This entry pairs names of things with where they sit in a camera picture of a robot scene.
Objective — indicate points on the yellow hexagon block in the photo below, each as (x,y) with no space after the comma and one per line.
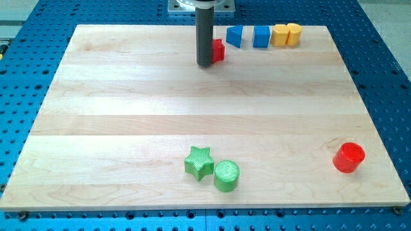
(279,35)

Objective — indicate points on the light wooden board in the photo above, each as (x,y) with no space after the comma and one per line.
(128,102)

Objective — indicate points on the silver robot mounting plate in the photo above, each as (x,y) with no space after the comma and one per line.
(187,6)

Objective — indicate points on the green cylinder block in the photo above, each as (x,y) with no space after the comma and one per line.
(226,174)

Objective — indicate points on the blue triangle block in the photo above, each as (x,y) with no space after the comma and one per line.
(234,35)

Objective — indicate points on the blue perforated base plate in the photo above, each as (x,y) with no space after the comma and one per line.
(373,38)

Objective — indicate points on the red cylinder block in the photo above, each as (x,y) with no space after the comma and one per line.
(348,157)

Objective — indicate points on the blue cube block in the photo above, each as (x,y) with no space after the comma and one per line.
(261,36)

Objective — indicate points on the green star block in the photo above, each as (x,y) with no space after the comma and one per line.
(199,163)

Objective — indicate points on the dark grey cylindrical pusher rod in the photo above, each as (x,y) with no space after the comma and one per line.
(204,36)

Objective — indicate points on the red star block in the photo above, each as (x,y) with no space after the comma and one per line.
(218,50)

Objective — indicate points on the yellow heart block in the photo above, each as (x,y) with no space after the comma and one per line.
(295,31)

